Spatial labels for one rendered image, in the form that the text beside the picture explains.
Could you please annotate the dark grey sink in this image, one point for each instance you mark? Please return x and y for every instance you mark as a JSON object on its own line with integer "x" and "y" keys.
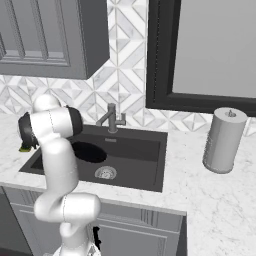
{"x": 133, "y": 156}

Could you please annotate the grey wall cupboard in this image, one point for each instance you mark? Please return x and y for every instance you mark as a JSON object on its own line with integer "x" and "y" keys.
{"x": 50, "y": 36}

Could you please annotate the grey paper towel roll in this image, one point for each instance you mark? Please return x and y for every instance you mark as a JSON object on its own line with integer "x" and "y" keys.
{"x": 224, "y": 141}

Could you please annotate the grey metal tap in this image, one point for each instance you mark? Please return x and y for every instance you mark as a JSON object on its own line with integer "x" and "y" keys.
{"x": 112, "y": 118}

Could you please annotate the black framed window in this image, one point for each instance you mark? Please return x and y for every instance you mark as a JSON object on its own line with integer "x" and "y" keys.
{"x": 206, "y": 50}

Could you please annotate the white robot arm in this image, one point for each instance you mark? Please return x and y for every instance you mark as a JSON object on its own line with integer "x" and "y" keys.
{"x": 58, "y": 160}

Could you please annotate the green sponge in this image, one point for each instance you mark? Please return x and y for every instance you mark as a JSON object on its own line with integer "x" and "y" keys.
{"x": 24, "y": 148}

